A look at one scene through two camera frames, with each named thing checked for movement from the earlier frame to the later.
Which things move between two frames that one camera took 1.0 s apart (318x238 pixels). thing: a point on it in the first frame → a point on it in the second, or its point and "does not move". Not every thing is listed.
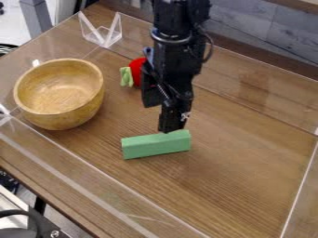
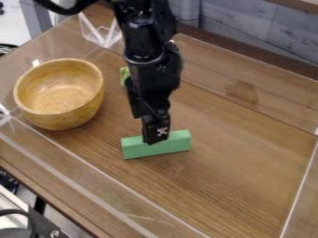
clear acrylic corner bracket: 100,35 does not move
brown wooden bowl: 57,92 does not move
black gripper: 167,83 → 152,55
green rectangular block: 164,143 does not move
